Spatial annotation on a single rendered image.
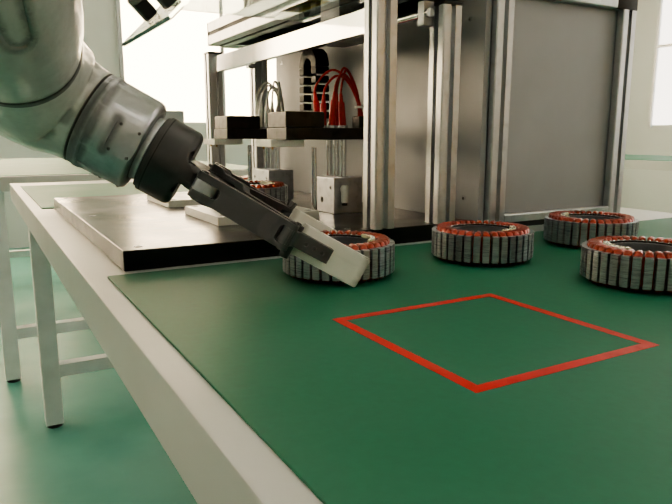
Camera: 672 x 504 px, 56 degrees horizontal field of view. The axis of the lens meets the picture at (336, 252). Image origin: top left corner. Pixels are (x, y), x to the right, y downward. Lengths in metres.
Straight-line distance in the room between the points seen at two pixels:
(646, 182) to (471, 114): 7.31
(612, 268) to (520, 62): 0.41
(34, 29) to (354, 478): 0.33
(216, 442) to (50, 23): 0.29
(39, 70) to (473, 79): 0.58
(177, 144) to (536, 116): 0.55
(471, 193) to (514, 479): 0.65
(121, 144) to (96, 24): 5.16
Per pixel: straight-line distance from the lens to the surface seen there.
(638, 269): 0.61
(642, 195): 8.21
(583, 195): 1.05
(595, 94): 1.05
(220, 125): 1.17
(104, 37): 5.73
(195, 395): 0.36
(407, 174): 1.01
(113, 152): 0.58
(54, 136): 0.60
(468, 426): 0.32
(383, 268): 0.60
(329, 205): 0.96
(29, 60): 0.48
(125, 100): 0.59
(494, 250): 0.68
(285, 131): 0.92
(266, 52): 1.10
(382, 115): 0.79
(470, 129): 0.90
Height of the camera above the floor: 0.89
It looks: 10 degrees down
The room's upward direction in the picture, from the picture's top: straight up
